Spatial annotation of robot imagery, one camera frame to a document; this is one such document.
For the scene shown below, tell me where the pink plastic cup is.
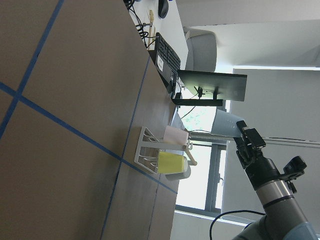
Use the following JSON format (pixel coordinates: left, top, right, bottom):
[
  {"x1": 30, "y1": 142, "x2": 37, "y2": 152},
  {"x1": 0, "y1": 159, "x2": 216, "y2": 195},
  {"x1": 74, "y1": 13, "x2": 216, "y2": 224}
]
[{"x1": 163, "y1": 125, "x2": 189, "y2": 146}]

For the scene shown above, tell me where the black box with label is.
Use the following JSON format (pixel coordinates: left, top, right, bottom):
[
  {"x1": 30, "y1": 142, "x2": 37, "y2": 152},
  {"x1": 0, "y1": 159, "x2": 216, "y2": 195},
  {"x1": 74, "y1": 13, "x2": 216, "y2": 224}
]
[{"x1": 148, "y1": 50, "x2": 177, "y2": 94}]

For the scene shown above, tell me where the black computer mouse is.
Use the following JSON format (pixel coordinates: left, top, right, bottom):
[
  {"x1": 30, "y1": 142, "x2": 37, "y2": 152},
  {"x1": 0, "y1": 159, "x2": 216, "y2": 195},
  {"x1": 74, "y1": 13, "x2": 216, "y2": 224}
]
[{"x1": 158, "y1": 0, "x2": 169, "y2": 19}]

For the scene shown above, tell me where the black keyboard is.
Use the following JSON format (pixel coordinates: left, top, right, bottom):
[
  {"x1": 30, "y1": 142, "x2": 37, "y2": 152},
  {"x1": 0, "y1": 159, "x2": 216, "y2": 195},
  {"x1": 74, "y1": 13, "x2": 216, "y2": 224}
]
[{"x1": 154, "y1": 32, "x2": 181, "y2": 76}]

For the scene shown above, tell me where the blue plastic cup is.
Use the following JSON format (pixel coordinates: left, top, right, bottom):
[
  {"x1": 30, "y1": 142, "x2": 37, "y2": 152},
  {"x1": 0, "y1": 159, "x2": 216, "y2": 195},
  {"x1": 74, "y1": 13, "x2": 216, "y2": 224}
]
[{"x1": 211, "y1": 109, "x2": 245, "y2": 138}]

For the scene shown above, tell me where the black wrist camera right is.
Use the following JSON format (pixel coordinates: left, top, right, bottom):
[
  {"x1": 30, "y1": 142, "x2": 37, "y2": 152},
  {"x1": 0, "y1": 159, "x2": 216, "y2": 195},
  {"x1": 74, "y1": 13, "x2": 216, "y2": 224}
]
[{"x1": 283, "y1": 155, "x2": 307, "y2": 194}]

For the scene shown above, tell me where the wooden rack dowel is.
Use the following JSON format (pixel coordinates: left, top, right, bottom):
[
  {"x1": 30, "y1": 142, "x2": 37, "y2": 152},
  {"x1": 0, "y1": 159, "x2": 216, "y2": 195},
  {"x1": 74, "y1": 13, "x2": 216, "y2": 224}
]
[{"x1": 182, "y1": 145, "x2": 198, "y2": 166}]

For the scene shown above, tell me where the white wire cup rack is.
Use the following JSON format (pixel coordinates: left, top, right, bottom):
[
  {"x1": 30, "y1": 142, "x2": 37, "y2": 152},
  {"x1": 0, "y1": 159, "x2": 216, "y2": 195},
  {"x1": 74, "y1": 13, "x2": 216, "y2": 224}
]
[{"x1": 134, "y1": 126, "x2": 193, "y2": 174}]

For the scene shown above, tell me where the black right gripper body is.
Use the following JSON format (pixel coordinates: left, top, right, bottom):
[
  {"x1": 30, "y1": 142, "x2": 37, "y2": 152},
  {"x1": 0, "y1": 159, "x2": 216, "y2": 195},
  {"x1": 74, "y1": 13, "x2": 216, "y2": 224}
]
[{"x1": 234, "y1": 127, "x2": 280, "y2": 190}]

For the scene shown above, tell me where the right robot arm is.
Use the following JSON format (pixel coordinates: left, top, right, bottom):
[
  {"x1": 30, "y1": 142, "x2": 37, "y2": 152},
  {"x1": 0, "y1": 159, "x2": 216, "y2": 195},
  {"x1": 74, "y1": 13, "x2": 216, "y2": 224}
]
[{"x1": 234, "y1": 120, "x2": 317, "y2": 240}]

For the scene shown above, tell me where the wooden clip tool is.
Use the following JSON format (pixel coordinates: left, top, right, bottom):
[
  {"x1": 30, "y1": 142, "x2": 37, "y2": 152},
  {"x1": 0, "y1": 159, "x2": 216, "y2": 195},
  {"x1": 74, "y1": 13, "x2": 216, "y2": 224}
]
[{"x1": 147, "y1": 9, "x2": 156, "y2": 50}]

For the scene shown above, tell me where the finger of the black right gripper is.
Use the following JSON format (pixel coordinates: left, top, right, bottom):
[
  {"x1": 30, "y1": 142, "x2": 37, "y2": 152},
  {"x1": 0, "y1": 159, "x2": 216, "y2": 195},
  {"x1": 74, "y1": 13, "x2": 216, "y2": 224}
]
[{"x1": 236, "y1": 120, "x2": 248, "y2": 138}]

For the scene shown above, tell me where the black huawei monitor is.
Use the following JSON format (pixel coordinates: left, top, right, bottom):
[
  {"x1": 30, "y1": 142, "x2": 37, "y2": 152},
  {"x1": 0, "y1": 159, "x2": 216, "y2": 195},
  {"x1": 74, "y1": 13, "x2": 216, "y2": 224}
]
[{"x1": 172, "y1": 70, "x2": 247, "y2": 107}]

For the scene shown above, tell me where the yellow plastic cup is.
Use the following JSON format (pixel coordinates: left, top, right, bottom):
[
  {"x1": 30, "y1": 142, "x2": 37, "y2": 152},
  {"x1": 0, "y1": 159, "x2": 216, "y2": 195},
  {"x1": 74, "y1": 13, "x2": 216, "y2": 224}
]
[{"x1": 157, "y1": 151, "x2": 184, "y2": 174}]

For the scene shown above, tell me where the cream plastic cup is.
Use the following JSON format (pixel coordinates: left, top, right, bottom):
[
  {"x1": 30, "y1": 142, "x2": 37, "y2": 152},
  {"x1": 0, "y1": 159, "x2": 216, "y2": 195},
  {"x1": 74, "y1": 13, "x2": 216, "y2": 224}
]
[{"x1": 165, "y1": 157, "x2": 191, "y2": 181}]

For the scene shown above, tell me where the grey office chair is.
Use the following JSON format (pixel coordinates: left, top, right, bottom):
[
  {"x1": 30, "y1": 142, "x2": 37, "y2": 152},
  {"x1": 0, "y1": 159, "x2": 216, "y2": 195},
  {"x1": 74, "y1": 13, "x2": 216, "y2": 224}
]
[{"x1": 185, "y1": 32, "x2": 217, "y2": 73}]

